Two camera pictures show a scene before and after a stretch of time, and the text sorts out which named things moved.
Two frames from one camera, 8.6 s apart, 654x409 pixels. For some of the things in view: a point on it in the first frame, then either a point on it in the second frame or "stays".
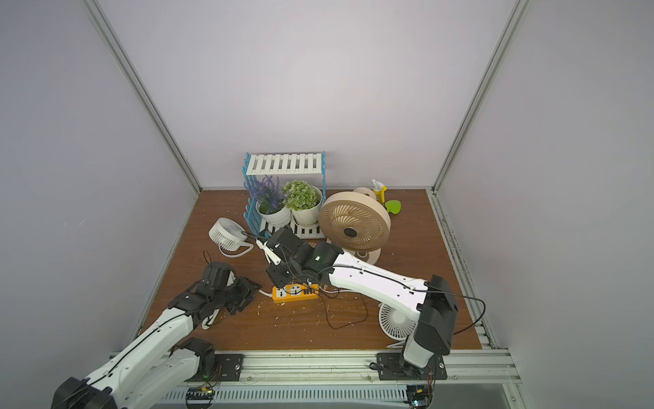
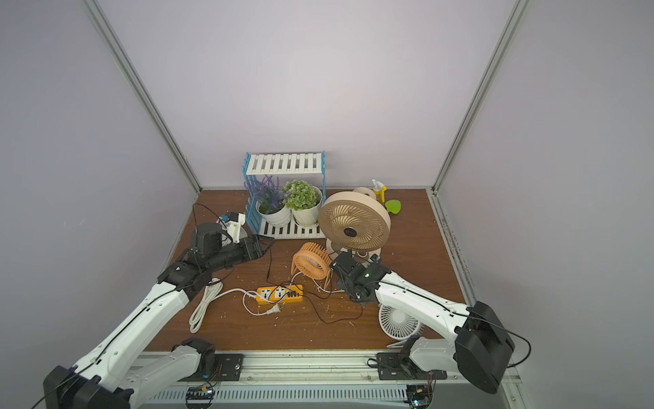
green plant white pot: x=304 y=199 stays
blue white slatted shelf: x=288 y=163 stays
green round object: x=393 y=206 stays
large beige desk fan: x=356 y=223 stays
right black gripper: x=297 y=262 to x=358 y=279
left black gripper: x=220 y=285 to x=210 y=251
